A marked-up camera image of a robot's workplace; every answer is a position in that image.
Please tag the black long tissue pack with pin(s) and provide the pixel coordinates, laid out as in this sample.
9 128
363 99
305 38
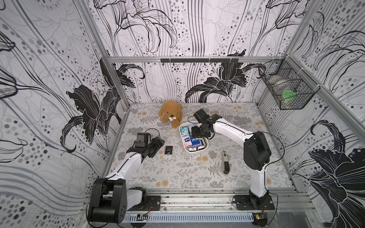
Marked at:
202 146

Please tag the pink Tempo tissue pack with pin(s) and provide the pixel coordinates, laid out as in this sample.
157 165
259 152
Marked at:
187 141

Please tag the black wire basket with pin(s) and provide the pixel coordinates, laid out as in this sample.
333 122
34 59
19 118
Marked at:
280 75

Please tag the grey black stapler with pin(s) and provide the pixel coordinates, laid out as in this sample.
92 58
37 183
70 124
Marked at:
225 164

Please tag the white plastic storage box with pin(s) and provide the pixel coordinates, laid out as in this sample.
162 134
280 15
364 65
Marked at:
190 125

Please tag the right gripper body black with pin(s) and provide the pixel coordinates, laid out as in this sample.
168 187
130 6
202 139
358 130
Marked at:
204 131

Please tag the green lidded cup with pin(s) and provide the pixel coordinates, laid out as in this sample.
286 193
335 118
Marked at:
287 98

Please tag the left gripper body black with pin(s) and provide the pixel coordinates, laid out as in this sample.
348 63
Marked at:
152 147

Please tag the white slotted cable duct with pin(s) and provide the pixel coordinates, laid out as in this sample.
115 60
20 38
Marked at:
189 217

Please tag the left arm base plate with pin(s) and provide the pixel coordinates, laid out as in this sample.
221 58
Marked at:
153 203

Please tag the blue Tempo tissue pack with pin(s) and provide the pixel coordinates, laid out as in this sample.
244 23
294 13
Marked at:
196 142

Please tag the teal cartoon tissue pack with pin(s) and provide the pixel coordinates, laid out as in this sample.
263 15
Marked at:
184 131

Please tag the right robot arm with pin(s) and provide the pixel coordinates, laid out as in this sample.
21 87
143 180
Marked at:
256 151

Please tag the brown teddy bear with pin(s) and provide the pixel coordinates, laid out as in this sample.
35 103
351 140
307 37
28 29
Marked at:
171 111

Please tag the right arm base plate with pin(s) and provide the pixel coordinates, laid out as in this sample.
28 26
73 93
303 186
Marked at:
252 202

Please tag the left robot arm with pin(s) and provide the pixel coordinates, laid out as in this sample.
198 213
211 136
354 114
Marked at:
110 198

